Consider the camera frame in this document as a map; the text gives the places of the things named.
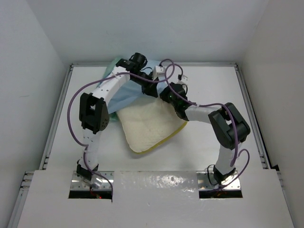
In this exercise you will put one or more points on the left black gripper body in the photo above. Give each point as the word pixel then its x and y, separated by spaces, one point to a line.
pixel 146 85

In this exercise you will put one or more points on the green and blue pillowcase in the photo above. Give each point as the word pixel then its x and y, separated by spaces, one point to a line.
pixel 129 92

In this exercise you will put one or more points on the cream pillow with yellow edge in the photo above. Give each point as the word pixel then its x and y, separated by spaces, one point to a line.
pixel 149 122

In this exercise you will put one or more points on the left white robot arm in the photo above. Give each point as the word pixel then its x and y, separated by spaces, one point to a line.
pixel 94 112

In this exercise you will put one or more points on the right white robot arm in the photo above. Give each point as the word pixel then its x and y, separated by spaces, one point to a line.
pixel 229 126

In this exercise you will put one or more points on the white front cover board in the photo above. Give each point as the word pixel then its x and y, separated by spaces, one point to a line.
pixel 155 200

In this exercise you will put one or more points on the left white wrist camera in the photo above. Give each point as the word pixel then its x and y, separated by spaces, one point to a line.
pixel 158 71

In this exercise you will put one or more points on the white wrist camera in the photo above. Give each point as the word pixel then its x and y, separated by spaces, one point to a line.
pixel 158 71
pixel 182 80

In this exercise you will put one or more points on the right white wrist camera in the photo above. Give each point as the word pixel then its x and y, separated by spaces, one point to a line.
pixel 182 80

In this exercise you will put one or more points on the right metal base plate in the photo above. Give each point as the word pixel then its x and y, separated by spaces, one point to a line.
pixel 207 182

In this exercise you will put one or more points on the metal base plate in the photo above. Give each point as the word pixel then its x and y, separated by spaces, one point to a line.
pixel 207 182
pixel 78 183

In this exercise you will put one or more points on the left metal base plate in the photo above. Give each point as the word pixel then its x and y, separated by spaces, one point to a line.
pixel 78 183

